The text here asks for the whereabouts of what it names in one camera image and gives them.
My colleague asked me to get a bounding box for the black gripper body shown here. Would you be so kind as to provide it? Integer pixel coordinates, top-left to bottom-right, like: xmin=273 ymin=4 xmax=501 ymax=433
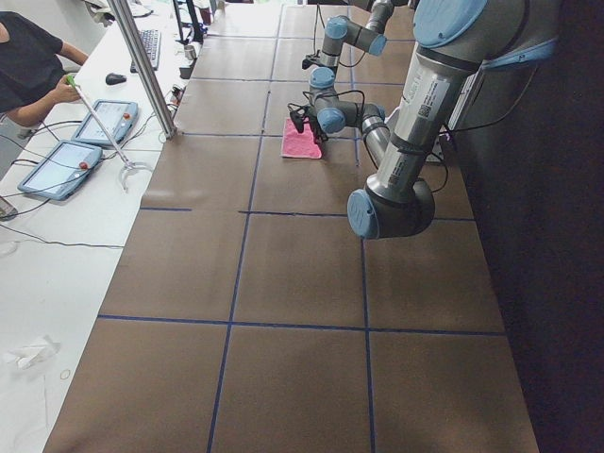
xmin=305 ymin=107 xmax=326 ymax=138

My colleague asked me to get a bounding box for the pink grey microfibre towel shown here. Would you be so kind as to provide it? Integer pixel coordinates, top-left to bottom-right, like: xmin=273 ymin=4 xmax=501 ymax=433
xmin=280 ymin=118 xmax=322 ymax=159

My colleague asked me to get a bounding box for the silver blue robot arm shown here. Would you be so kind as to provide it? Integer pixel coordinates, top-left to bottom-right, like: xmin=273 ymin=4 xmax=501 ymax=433
xmin=315 ymin=0 xmax=408 ymax=73
xmin=303 ymin=1 xmax=561 ymax=239

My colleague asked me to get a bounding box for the silver metal cylinder weight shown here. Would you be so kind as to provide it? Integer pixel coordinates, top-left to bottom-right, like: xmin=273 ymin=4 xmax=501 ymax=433
xmin=183 ymin=44 xmax=197 ymax=60

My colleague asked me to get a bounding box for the black computer keyboard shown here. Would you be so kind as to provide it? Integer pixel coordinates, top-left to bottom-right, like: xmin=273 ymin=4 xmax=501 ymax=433
xmin=139 ymin=29 xmax=161 ymax=71

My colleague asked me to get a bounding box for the metal reacher grabber tool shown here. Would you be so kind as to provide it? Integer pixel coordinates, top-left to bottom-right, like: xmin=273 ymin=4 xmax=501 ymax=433
xmin=66 ymin=75 xmax=154 ymax=193

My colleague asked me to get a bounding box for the far blue teach pendant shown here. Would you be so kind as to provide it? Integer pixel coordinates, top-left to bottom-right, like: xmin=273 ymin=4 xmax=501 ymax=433
xmin=72 ymin=99 xmax=139 ymax=147

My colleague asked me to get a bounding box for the blue teach pendant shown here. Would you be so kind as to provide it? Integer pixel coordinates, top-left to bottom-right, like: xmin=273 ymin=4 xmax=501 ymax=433
xmin=72 ymin=99 xmax=139 ymax=147
xmin=17 ymin=141 xmax=103 ymax=201

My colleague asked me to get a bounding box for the black computer mouse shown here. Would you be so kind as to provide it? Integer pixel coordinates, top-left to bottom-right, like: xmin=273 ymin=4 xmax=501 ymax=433
xmin=105 ymin=73 xmax=127 ymax=86

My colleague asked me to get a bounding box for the near blue teach pendant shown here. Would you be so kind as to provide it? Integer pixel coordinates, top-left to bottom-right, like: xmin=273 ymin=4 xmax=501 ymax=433
xmin=17 ymin=141 xmax=103 ymax=201

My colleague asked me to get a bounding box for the person in black shirt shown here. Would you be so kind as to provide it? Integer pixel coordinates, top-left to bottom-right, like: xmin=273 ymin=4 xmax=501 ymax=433
xmin=1 ymin=11 xmax=88 ymax=127

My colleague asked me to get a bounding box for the crumpled white tissue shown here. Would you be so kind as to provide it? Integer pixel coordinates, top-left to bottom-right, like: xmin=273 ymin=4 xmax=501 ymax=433
xmin=2 ymin=335 xmax=61 ymax=370

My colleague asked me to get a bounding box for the aluminium frame post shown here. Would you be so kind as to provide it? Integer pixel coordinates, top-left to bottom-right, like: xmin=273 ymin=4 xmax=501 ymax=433
xmin=108 ymin=0 xmax=176 ymax=140

